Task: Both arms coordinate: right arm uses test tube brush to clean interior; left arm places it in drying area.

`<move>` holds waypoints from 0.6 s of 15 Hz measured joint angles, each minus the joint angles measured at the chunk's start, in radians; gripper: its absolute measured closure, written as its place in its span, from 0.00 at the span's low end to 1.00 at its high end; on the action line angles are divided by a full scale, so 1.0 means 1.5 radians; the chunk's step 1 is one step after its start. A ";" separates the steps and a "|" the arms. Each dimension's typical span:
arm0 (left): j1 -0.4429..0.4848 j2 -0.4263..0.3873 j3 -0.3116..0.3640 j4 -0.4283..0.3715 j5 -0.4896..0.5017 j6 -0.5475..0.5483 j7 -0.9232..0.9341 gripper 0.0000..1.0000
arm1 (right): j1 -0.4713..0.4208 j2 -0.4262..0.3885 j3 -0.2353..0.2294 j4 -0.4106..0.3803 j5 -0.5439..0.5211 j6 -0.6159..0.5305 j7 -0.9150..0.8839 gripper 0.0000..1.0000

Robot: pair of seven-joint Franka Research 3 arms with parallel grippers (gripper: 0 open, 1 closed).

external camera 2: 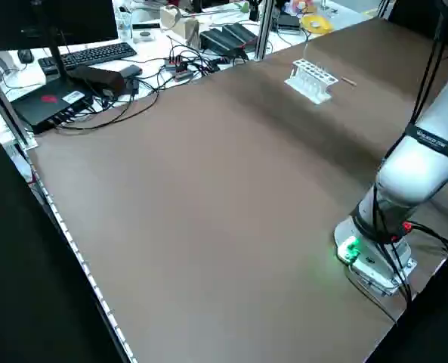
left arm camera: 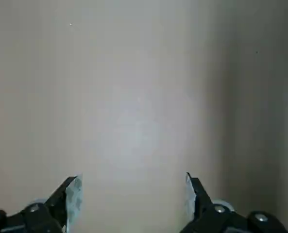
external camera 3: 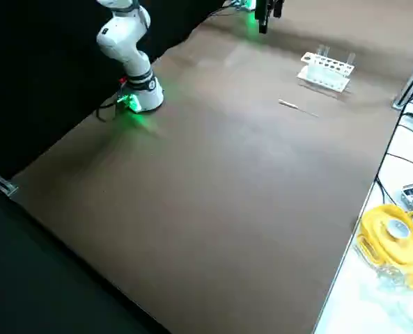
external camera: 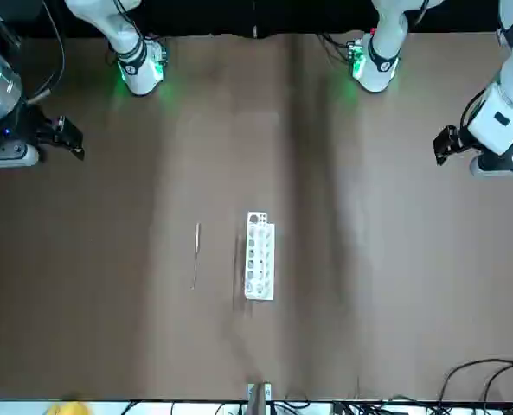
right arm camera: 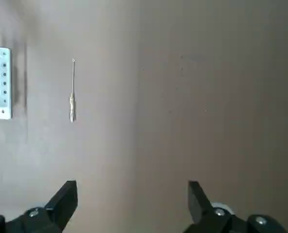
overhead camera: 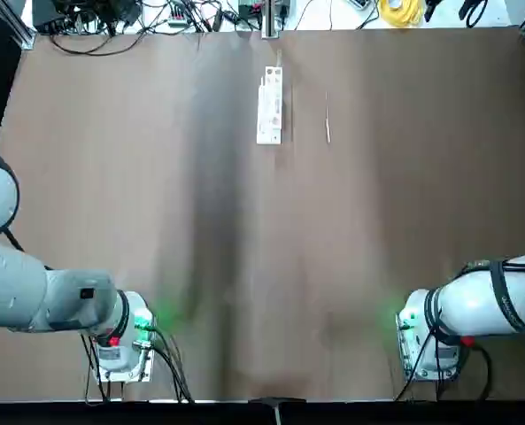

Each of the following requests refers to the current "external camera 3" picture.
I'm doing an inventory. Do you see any long black desk cable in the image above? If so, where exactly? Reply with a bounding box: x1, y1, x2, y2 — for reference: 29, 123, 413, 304
373, 100, 413, 206

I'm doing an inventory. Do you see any white test tube rack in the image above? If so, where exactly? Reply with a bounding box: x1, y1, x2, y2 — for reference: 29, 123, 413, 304
296, 51, 356, 93

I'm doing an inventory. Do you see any clear glass jar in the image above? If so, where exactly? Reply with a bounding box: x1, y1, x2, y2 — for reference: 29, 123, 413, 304
375, 263, 408, 290

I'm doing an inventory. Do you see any silver metal frame post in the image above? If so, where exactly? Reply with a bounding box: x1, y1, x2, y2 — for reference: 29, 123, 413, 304
391, 44, 413, 111

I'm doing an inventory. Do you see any grey round lid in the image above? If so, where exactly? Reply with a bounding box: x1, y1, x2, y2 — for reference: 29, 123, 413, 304
385, 218, 411, 241

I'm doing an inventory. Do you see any aluminium frame profile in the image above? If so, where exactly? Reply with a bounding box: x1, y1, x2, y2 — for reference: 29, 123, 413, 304
0, 162, 20, 198

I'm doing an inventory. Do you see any black arm base cable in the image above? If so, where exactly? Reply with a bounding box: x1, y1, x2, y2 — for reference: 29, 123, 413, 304
96, 94, 127, 123

